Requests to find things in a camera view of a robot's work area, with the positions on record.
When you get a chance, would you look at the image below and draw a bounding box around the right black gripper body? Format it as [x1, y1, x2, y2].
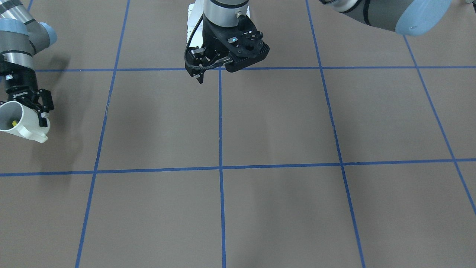
[0, 61, 39, 106]

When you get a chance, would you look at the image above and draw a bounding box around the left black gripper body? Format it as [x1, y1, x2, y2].
[188, 24, 231, 71]

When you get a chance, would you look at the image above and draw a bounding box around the white plastic mug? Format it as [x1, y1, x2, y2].
[0, 101, 51, 144]

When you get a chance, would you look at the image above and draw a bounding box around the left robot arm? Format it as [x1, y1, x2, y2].
[184, 0, 451, 83]

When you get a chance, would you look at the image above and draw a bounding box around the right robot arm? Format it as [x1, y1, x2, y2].
[0, 0, 57, 121]

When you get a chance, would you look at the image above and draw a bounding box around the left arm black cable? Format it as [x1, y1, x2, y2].
[184, 15, 233, 71]

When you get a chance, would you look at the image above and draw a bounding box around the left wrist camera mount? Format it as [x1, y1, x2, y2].
[218, 14, 270, 73]

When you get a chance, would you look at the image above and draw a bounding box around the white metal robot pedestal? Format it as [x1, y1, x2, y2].
[187, 0, 250, 38]

